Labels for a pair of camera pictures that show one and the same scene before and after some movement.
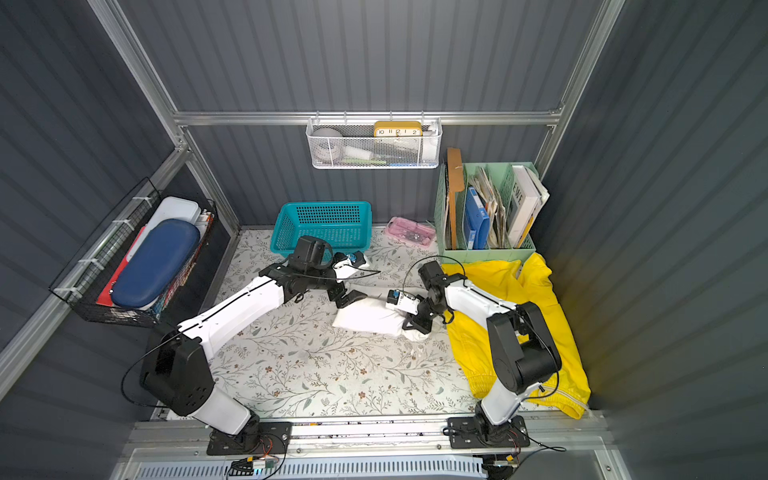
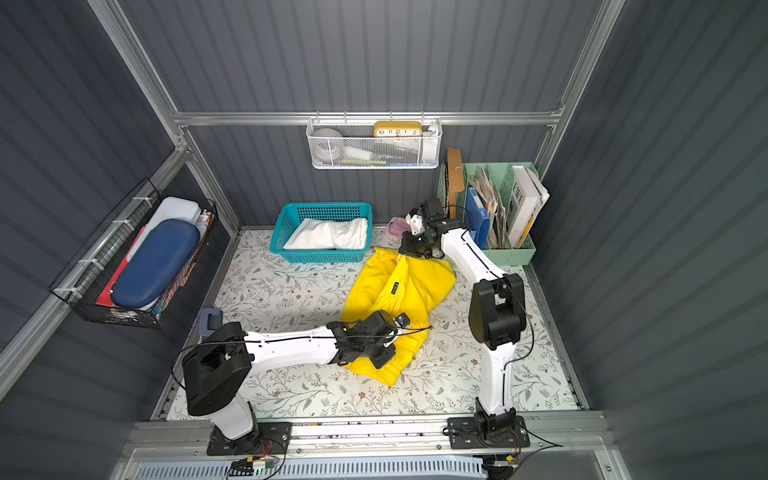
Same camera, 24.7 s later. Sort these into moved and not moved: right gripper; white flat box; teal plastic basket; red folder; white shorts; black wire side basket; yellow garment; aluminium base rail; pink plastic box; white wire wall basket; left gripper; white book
Moved: white shorts; right gripper; yellow garment; left gripper
Not moved: red folder; pink plastic box; white wire wall basket; black wire side basket; white book; teal plastic basket; aluminium base rail; white flat box
